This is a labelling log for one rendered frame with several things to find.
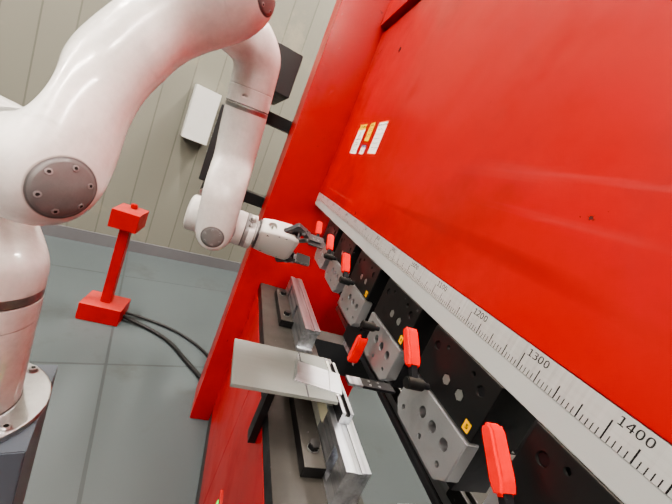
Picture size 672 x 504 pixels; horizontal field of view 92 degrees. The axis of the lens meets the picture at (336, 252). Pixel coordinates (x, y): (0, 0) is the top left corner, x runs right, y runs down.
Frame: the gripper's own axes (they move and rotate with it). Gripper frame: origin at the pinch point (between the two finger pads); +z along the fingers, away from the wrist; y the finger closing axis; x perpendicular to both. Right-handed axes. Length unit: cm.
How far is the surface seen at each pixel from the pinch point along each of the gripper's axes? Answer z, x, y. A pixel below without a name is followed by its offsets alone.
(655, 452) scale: 13, 47, -50
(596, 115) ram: 13, 13, -60
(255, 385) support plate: -5.7, 32.3, 11.3
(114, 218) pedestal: -86, -79, 134
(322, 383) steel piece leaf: 11.9, 28.3, 14.3
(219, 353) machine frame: -5, -5, 114
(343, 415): 15.8, 35.9, 9.3
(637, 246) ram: 13, 30, -56
